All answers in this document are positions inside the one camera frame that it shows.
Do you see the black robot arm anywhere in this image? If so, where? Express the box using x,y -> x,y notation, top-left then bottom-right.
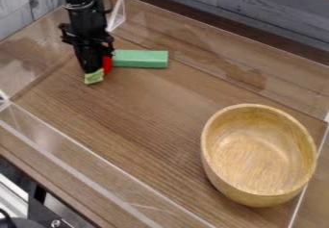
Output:
57,0 -> 115,74

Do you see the green rectangular block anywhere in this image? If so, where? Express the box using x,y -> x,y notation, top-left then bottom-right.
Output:
113,49 -> 168,68

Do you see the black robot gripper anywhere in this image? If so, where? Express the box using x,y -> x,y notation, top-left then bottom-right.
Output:
57,5 -> 115,74

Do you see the red plush strawberry toy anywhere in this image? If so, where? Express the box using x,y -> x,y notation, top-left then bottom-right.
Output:
81,55 -> 115,86

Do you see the clear acrylic corner bracket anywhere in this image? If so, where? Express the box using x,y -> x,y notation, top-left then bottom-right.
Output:
107,0 -> 125,33

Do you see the wooden bowl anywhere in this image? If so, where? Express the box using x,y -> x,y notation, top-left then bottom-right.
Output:
200,104 -> 316,208

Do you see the clear acrylic barrier wall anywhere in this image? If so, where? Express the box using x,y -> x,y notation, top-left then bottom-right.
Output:
0,0 -> 329,228

